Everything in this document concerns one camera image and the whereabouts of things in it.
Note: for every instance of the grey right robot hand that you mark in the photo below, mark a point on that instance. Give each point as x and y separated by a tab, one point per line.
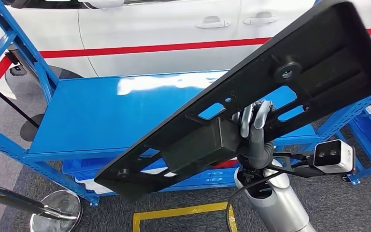
256	141

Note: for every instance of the black plastic plate part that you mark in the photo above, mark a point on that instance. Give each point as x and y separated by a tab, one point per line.
332	32

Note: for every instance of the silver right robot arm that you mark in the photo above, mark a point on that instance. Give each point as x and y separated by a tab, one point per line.
275	205

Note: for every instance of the red part in crate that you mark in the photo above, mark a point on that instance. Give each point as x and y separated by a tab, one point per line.
227	164

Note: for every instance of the blue wheeled shelf rack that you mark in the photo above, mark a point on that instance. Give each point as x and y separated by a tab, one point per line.
353	179

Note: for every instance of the blue metal shelf rack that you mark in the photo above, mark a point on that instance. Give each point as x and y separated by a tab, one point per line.
92	112

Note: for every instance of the white car with red stripe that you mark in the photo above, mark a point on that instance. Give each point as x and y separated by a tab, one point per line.
156	25

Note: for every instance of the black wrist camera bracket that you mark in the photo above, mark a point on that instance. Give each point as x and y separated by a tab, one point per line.
294	169

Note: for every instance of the chrome stanchion post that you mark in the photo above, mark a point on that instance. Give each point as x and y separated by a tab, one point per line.
60	205

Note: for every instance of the dark stanchion post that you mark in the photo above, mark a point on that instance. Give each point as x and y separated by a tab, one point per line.
32	128

